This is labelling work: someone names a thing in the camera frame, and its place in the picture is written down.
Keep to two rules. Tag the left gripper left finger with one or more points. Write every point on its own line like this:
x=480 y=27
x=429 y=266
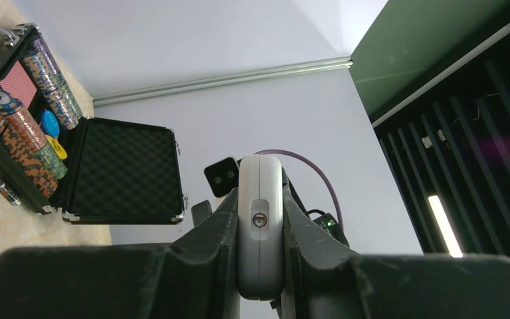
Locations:
x=192 y=277

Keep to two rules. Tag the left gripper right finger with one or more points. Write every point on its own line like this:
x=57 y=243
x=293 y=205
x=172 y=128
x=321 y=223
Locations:
x=326 y=279

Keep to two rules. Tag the white remote control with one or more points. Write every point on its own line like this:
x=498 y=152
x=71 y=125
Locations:
x=260 y=257

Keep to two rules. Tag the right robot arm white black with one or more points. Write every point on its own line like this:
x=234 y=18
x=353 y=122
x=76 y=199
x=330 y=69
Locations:
x=329 y=224

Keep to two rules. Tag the yellow dealer chip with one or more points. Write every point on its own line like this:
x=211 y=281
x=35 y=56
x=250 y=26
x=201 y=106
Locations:
x=57 y=147

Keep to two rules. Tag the green chip stack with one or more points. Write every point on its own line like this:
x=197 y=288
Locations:
x=51 y=161

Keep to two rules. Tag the orange black chip row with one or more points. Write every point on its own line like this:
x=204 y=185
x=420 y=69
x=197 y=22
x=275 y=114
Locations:
x=29 y=162

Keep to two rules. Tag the black poker chip case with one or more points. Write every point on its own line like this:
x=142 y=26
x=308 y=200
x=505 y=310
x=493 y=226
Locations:
x=118 y=172

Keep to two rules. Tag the blue dealer chip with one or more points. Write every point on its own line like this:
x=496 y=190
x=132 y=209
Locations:
x=49 y=124

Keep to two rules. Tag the pink card deck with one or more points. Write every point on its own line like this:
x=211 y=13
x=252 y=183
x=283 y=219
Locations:
x=19 y=85

